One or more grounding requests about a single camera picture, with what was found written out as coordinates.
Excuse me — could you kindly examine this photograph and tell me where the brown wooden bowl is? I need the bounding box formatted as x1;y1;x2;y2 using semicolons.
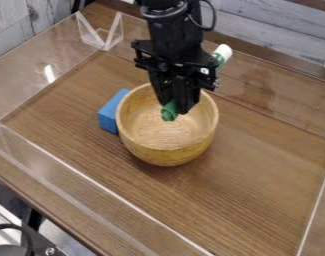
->
115;83;219;166

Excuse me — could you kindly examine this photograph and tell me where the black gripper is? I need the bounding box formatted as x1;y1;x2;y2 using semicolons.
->
131;40;218;115

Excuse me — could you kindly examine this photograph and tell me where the blue foam block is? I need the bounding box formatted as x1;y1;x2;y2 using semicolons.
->
98;88;130;134

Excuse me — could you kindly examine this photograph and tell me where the green Expo marker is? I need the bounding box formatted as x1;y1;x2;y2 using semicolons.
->
161;44;233;121

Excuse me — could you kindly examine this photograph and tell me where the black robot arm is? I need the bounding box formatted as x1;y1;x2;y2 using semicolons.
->
131;0;219;115

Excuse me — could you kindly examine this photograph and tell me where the clear acrylic tray wall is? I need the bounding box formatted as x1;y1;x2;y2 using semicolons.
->
0;4;325;256

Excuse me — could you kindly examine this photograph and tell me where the black metal table bracket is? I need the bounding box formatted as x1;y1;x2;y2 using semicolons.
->
22;208;67;256

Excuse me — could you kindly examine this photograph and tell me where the black cable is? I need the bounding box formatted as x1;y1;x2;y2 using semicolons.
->
0;223;36;256

